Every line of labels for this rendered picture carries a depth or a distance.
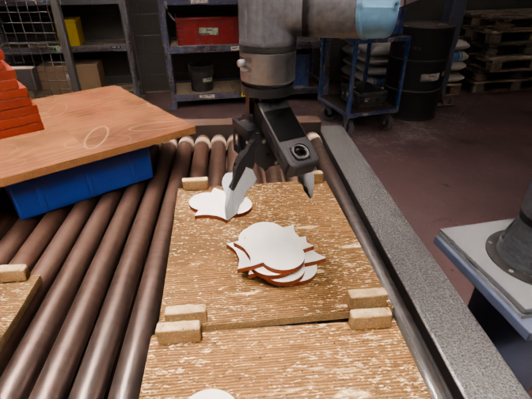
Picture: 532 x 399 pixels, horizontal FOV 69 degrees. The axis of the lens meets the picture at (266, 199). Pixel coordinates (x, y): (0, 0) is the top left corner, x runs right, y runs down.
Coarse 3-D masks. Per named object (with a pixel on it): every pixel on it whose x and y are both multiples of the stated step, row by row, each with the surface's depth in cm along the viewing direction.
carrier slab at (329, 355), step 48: (240, 336) 54; (288, 336) 54; (336, 336) 54; (384, 336) 54; (144, 384) 48; (192, 384) 48; (240, 384) 48; (288, 384) 48; (336, 384) 48; (384, 384) 48
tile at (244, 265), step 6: (240, 234) 69; (228, 246) 67; (234, 252) 66; (240, 252) 65; (240, 258) 64; (246, 258) 64; (240, 264) 62; (246, 264) 62; (240, 270) 62; (246, 270) 62; (252, 270) 62; (258, 270) 61; (264, 270) 61; (264, 276) 61; (270, 276) 60; (276, 276) 60; (282, 276) 61
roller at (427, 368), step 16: (320, 144) 115; (320, 160) 107; (336, 176) 98; (336, 192) 92; (352, 208) 85; (352, 224) 80; (368, 240) 75; (368, 256) 71; (384, 272) 67; (400, 304) 61; (400, 320) 58; (416, 336) 56; (416, 352) 54; (432, 368) 51; (432, 384) 49
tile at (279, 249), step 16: (256, 224) 70; (272, 224) 70; (240, 240) 66; (256, 240) 66; (272, 240) 66; (288, 240) 66; (256, 256) 62; (272, 256) 62; (288, 256) 62; (304, 256) 62; (288, 272) 60
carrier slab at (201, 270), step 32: (192, 192) 88; (256, 192) 88; (288, 192) 88; (320, 192) 88; (192, 224) 77; (224, 224) 77; (288, 224) 77; (320, 224) 77; (192, 256) 68; (224, 256) 68; (352, 256) 68; (192, 288) 62; (224, 288) 62; (256, 288) 62; (288, 288) 62; (320, 288) 62; (352, 288) 62; (160, 320) 56; (224, 320) 56; (256, 320) 56; (288, 320) 57; (320, 320) 58
